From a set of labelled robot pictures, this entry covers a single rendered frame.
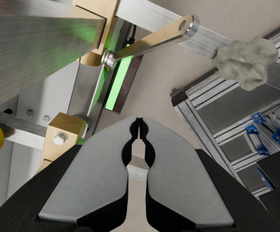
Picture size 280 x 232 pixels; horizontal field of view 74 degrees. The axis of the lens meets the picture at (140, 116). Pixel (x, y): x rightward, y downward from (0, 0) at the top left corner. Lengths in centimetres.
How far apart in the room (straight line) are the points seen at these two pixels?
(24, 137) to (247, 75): 36
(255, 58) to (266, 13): 101
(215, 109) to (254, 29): 49
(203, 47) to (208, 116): 83
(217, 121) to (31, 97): 90
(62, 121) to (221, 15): 103
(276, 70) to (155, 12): 18
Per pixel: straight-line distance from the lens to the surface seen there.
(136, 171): 37
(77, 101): 48
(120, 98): 45
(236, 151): 129
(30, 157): 75
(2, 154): 72
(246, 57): 28
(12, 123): 38
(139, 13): 26
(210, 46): 28
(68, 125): 34
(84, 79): 46
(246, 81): 30
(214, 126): 113
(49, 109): 62
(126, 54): 20
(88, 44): 20
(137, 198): 178
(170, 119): 128
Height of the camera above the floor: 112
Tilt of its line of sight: 63 degrees down
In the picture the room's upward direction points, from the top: 179 degrees counter-clockwise
